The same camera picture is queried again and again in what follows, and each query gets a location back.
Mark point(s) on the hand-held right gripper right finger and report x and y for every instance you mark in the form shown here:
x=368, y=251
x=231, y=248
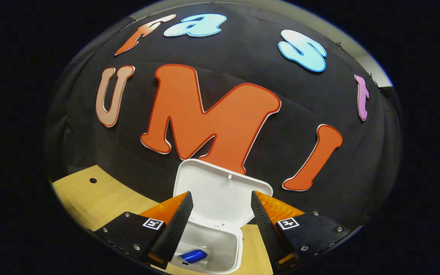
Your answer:
x=266, y=225

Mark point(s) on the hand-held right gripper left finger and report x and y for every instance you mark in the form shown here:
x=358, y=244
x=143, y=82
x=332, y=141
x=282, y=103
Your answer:
x=176, y=225

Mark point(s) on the blue pop can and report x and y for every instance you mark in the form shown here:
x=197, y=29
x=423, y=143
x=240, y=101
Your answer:
x=193, y=256

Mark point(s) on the white desktop garbage bin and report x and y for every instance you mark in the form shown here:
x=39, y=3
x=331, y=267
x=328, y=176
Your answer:
x=220, y=191

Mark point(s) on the wooden desktop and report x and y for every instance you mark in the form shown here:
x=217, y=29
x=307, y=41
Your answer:
x=90, y=198

